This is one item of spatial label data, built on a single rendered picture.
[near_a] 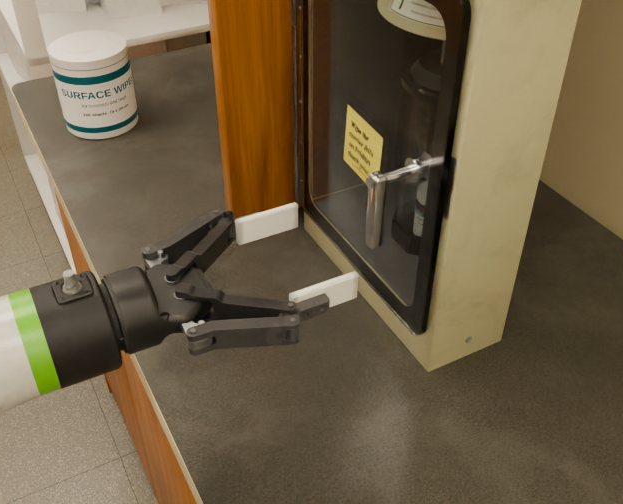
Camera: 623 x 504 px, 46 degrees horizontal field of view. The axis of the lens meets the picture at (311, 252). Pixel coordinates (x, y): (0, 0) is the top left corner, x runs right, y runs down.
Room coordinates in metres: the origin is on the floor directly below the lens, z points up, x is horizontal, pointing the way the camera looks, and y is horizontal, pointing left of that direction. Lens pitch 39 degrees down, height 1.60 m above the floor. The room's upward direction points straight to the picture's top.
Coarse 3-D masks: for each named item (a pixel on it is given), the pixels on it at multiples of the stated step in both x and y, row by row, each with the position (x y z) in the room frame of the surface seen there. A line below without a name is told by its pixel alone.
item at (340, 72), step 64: (320, 0) 0.80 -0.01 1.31; (384, 0) 0.68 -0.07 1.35; (448, 0) 0.60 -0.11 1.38; (320, 64) 0.80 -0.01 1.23; (384, 64) 0.68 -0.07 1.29; (448, 64) 0.59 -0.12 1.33; (320, 128) 0.79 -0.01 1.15; (384, 128) 0.67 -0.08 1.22; (448, 128) 0.58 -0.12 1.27; (320, 192) 0.79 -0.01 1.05; (384, 256) 0.65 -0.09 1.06
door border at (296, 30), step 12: (300, 0) 0.84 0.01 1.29; (300, 12) 0.84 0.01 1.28; (300, 24) 0.84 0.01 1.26; (300, 36) 0.84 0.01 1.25; (468, 36) 0.58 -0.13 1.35; (300, 48) 0.84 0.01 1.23; (300, 60) 0.84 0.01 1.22; (300, 72) 0.84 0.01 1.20; (300, 84) 0.84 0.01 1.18; (300, 96) 0.84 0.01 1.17; (300, 108) 0.84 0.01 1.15; (300, 120) 0.84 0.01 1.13; (456, 120) 0.58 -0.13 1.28; (300, 132) 0.84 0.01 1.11; (300, 144) 0.84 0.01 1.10; (300, 156) 0.84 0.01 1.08; (300, 168) 0.84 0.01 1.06; (300, 180) 0.84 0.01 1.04; (300, 192) 0.84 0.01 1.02; (300, 204) 0.84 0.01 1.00; (444, 204) 0.58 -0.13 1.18; (432, 288) 0.58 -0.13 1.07
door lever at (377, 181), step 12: (408, 168) 0.61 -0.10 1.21; (372, 180) 0.59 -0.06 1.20; (384, 180) 0.59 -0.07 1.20; (396, 180) 0.60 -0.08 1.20; (372, 192) 0.59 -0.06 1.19; (384, 192) 0.59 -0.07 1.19; (372, 204) 0.59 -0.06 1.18; (384, 204) 0.59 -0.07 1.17; (372, 216) 0.59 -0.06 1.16; (384, 216) 0.60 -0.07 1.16; (372, 228) 0.59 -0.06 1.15; (372, 240) 0.59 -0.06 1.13
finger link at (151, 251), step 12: (204, 216) 0.60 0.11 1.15; (216, 216) 0.60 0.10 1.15; (192, 228) 0.58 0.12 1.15; (204, 228) 0.59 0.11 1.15; (168, 240) 0.56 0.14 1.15; (180, 240) 0.57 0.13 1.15; (192, 240) 0.58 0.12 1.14; (144, 252) 0.55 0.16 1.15; (156, 252) 0.55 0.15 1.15; (168, 252) 0.55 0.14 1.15; (180, 252) 0.56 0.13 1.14
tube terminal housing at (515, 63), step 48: (480, 0) 0.58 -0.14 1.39; (528, 0) 0.60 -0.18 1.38; (576, 0) 0.63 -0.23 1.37; (480, 48) 0.58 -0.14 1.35; (528, 48) 0.61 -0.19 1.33; (480, 96) 0.58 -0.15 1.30; (528, 96) 0.61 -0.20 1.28; (480, 144) 0.59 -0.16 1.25; (528, 144) 0.62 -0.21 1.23; (480, 192) 0.59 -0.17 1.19; (528, 192) 0.63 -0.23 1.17; (480, 240) 0.60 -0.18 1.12; (480, 288) 0.61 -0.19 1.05; (432, 336) 0.58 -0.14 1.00; (480, 336) 0.61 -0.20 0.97
